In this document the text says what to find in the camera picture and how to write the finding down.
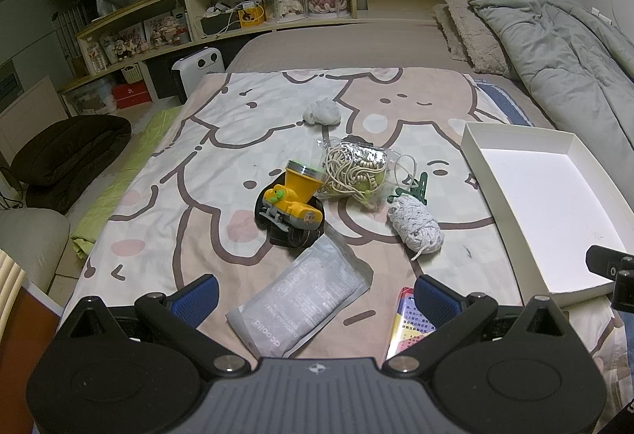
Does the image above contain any wooden headboard shelf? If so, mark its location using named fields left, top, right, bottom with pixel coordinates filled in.
left=59, top=0, right=442, bottom=99

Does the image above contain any grey quilted duvet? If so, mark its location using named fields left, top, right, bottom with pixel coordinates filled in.
left=470, top=0, right=633, bottom=203

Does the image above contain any colourful dotted card pack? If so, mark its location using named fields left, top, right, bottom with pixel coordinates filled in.
left=385, top=287, right=435, bottom=359

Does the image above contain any black box with cables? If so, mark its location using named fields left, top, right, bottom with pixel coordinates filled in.
left=200, top=2, right=241, bottom=36

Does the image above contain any dark brown cushion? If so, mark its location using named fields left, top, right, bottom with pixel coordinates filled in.
left=11, top=115, right=132, bottom=214

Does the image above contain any yellow cup on shelf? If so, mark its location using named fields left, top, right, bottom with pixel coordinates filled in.
left=237, top=4, right=265, bottom=28

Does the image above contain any red box on low shelf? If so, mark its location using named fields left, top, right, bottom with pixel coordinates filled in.
left=112, top=81, right=151, bottom=110

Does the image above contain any white crumpled tissue ball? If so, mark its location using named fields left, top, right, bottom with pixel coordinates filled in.
left=303, top=99, right=342, bottom=126

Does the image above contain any plastic bag of beige cord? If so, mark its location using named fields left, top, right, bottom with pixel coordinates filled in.
left=314, top=138, right=418, bottom=211

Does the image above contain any beige fluffy pillow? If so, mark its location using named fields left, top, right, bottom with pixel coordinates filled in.
left=432, top=0, right=516, bottom=79

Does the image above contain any cartoon bear print blanket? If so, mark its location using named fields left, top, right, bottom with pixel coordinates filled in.
left=59, top=67, right=626, bottom=365

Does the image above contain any yellow headlamp with strap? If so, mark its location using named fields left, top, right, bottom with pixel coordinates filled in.
left=255, top=160, right=325, bottom=250

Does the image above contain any grey wet wipes packet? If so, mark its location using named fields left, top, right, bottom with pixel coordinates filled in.
left=227, top=230, right=374, bottom=358

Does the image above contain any green plastic clip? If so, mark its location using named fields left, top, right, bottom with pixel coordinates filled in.
left=387, top=172, right=429, bottom=205

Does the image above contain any green folded mat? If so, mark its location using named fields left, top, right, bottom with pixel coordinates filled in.
left=71, top=105, right=181, bottom=261

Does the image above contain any white small heater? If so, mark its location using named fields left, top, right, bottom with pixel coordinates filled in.
left=171, top=46, right=225, bottom=105

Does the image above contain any white shallow cardboard box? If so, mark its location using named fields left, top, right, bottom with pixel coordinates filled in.
left=461, top=123, right=633, bottom=306

